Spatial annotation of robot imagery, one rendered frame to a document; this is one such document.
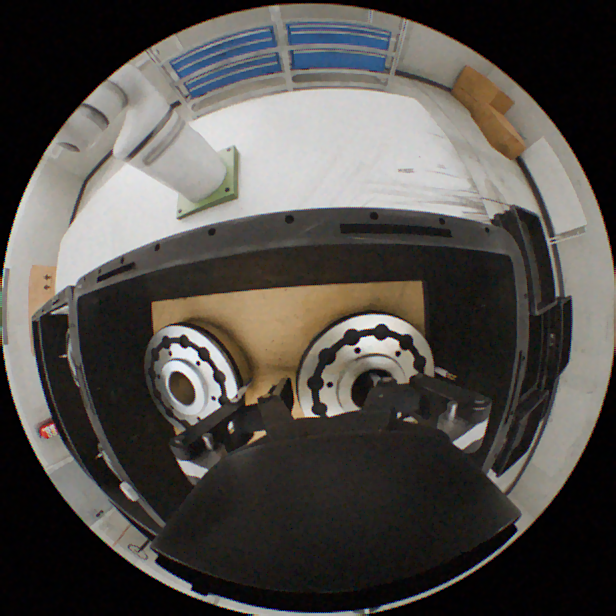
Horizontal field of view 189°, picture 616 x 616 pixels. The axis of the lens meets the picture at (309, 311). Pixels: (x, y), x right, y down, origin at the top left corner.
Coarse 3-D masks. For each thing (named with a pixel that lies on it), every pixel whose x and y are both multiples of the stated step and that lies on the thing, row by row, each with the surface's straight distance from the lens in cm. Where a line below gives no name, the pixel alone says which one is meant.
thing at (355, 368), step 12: (360, 360) 14; (372, 360) 14; (384, 360) 14; (348, 372) 14; (360, 372) 14; (396, 372) 15; (348, 384) 14; (348, 396) 14; (348, 408) 15; (360, 408) 15
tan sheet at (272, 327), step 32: (288, 288) 17; (320, 288) 17; (352, 288) 17; (384, 288) 18; (416, 288) 19; (160, 320) 23; (192, 320) 20; (224, 320) 18; (256, 320) 17; (288, 320) 17; (320, 320) 17; (416, 320) 19; (256, 352) 18; (288, 352) 17; (256, 384) 19
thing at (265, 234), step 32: (224, 224) 8; (256, 224) 8; (288, 224) 7; (320, 224) 7; (352, 224) 7; (384, 224) 8; (416, 224) 8; (448, 224) 9; (480, 224) 11; (128, 256) 12; (160, 256) 10; (192, 256) 8; (224, 256) 8; (256, 256) 8; (512, 256) 12; (96, 288) 15; (512, 288) 12; (512, 320) 12; (512, 352) 12; (512, 384) 13; (96, 416) 20; (512, 416) 15; (128, 480) 24
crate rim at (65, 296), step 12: (72, 288) 21; (48, 300) 34; (60, 300) 25; (72, 300) 20; (48, 312) 36; (72, 312) 20; (72, 324) 20; (72, 336) 20; (72, 348) 21; (48, 372) 48; (84, 396) 21; (96, 432) 23; (72, 444) 53; (108, 456) 24; (132, 516) 50
